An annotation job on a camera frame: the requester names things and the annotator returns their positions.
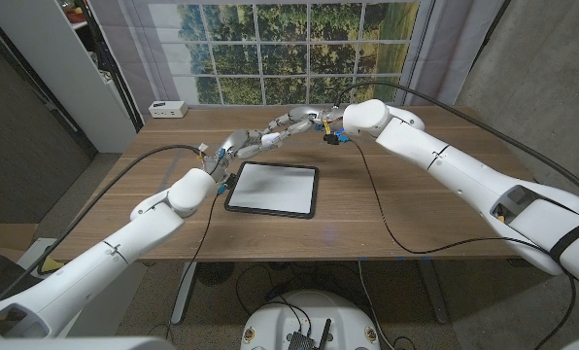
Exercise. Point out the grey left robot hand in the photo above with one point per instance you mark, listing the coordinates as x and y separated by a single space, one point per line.
236 141

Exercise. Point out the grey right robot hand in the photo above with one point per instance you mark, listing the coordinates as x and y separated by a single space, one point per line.
304 114

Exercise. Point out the white AirPods case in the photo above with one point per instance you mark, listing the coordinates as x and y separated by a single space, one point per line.
270 139

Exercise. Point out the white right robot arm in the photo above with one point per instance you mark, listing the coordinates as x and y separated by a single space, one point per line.
464 170

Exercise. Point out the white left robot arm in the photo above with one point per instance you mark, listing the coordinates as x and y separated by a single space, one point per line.
124 238

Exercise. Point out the printed window backdrop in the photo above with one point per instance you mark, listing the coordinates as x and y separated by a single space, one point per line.
284 48

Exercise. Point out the white power strip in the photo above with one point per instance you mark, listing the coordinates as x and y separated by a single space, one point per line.
168 109

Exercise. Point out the black round floor grille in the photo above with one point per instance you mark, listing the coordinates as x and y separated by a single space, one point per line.
215 273

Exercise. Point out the black backdrop stand pole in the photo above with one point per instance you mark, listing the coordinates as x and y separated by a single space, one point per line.
110 63

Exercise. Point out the grey table leg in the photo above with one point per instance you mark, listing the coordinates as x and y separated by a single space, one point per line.
432 291
185 291

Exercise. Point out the white cabinet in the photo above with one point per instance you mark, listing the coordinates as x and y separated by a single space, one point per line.
76 73

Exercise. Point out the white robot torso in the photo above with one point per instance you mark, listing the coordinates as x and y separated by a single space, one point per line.
314 306

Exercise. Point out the white flat floor board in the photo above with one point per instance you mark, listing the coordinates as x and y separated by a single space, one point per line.
124 287

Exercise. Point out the black radio module with antenna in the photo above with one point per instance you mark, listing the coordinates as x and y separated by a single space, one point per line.
301 340

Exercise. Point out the cardboard box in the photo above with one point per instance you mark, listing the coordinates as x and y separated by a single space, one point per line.
5 235

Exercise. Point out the tablet with black frame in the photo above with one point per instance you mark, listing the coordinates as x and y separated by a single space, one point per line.
270 189

